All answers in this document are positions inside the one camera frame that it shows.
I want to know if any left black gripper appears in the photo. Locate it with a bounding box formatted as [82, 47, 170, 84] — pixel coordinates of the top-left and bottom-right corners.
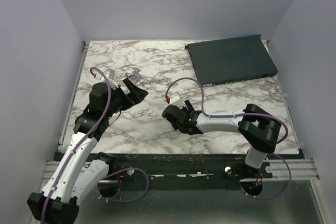
[104, 78, 148, 118]

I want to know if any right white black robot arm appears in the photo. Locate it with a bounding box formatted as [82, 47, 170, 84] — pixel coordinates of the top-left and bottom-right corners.
[162, 100, 281, 178]

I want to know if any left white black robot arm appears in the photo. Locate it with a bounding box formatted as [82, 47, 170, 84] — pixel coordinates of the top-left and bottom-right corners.
[27, 79, 148, 223]

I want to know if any dark green flat electronics box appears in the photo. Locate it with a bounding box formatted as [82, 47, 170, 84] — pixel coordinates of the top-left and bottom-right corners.
[185, 35, 278, 86]

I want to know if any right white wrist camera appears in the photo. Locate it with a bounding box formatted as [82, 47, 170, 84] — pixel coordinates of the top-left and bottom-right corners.
[166, 92, 186, 109]

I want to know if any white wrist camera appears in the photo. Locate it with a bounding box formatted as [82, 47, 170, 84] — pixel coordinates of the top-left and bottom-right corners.
[166, 92, 186, 109]
[96, 68, 118, 89]

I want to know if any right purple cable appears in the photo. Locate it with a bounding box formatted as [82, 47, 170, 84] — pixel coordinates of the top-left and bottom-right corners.
[165, 77, 292, 200]

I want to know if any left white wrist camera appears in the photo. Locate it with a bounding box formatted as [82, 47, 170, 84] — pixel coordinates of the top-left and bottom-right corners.
[96, 68, 118, 89]

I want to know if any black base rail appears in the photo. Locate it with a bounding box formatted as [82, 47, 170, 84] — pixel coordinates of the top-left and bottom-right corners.
[83, 153, 274, 190]

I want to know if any aluminium extrusion rail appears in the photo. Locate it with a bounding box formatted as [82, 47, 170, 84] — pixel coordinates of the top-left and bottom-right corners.
[265, 159, 320, 181]

